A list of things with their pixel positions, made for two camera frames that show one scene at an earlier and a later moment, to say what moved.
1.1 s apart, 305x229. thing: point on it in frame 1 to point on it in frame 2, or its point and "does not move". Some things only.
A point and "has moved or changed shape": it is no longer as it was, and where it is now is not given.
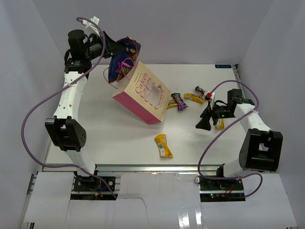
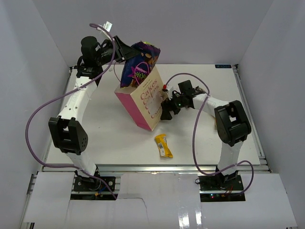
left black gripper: [111, 46] to [123, 51]
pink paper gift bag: [143, 93] has moved or changed shape
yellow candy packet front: [165, 151] does not move
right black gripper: [205, 123] to [168, 106]
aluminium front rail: [139, 169] does not move
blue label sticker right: [223, 66] does not move
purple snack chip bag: [122, 61] has moved or changed shape
